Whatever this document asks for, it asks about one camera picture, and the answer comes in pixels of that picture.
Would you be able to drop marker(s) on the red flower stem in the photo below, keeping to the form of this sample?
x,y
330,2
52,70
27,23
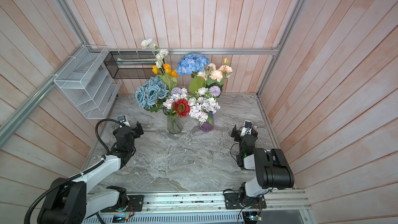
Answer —
x,y
182,108

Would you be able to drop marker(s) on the black mesh wall basket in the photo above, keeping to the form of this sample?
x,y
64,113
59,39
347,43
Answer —
x,y
130,64

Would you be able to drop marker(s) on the teal blue rose bunch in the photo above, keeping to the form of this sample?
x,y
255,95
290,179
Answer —
x,y
152,95

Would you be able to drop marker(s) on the yellow orange flower stem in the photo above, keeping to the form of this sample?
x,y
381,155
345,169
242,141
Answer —
x,y
168,76

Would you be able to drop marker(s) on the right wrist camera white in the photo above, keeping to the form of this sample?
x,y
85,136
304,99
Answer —
x,y
246,129

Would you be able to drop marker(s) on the white wire shelf rack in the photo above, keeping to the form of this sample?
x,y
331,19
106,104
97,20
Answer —
x,y
87,83

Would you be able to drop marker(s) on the clear grey glass vase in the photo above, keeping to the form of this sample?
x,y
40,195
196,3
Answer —
x,y
174,125

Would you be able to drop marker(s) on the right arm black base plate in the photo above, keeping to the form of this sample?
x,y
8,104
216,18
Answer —
x,y
235,200

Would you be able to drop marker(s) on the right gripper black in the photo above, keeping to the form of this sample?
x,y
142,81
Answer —
x,y
238,133

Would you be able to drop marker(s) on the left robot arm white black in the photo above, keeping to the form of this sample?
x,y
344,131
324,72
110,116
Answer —
x,y
69,201

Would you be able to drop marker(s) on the blue purple glass vase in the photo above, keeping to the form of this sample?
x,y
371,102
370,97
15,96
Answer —
x,y
209,124

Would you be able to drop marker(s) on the blue hydrangea stem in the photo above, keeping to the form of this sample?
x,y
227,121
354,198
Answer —
x,y
192,64

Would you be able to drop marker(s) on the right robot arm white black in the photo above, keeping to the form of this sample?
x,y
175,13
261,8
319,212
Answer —
x,y
271,166

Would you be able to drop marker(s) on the left aluminium frame bar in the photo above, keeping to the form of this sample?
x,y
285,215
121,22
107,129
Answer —
x,y
17,119

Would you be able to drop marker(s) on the peach pink rose stem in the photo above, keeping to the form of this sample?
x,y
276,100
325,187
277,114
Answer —
x,y
221,74

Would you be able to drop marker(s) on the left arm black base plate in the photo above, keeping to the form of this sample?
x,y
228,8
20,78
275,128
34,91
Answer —
x,y
134,203

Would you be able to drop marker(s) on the pink lilac mixed bouquet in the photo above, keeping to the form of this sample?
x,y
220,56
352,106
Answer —
x,y
176,94

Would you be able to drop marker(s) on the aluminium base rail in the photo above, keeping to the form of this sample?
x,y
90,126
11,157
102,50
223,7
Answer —
x,y
205,207

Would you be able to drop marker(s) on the pink hydrangea bouquet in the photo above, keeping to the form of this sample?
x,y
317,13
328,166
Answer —
x,y
203,104

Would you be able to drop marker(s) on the electronics board with leds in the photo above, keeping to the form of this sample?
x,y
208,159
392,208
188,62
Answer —
x,y
251,217

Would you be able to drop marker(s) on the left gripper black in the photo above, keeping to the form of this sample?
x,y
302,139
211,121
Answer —
x,y
137,134

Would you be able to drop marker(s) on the pale peach peony stem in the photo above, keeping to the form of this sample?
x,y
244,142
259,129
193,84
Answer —
x,y
207,71

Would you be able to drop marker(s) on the white flower stem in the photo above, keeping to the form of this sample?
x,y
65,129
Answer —
x,y
159,54

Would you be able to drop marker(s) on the horizontal aluminium frame bar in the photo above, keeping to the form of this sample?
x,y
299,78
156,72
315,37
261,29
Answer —
x,y
205,51

